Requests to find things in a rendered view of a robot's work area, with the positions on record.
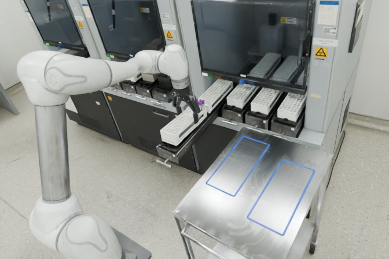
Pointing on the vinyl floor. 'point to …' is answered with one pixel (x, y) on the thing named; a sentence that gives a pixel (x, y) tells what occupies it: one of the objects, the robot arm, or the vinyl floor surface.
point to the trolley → (257, 199)
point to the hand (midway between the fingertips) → (187, 117)
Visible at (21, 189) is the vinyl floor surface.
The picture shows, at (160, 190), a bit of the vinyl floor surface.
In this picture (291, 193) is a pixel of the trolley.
